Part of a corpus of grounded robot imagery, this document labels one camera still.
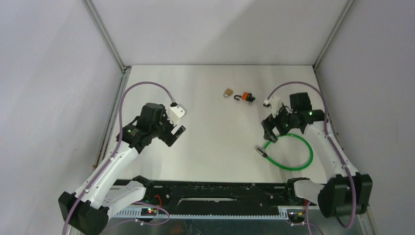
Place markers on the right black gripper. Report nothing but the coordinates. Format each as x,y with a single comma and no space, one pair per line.
268,124

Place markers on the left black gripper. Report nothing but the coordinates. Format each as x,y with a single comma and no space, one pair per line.
170,127

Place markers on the black-headed key bunch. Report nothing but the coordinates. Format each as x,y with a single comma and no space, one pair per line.
251,100

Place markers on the orange black padlock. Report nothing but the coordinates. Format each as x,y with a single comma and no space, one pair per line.
244,96

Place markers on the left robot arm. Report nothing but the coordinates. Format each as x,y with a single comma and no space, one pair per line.
92,205

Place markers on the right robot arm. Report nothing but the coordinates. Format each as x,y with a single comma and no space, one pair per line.
346,191

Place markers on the small brass padlock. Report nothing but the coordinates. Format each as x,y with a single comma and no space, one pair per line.
228,92

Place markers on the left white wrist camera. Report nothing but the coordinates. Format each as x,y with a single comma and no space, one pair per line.
175,112

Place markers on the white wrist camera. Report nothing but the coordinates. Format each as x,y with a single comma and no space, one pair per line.
175,112
274,103

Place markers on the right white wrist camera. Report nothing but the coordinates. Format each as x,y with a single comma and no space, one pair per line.
274,103

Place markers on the green cable lock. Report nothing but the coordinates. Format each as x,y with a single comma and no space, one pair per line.
262,152

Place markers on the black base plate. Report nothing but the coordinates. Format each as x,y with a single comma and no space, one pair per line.
221,199

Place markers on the left aluminium frame rail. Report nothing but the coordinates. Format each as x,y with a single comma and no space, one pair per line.
115,95

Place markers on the aluminium frame rail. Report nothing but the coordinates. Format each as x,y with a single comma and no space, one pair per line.
115,95
340,21

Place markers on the right aluminium frame rail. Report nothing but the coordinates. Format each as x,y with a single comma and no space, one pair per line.
340,21

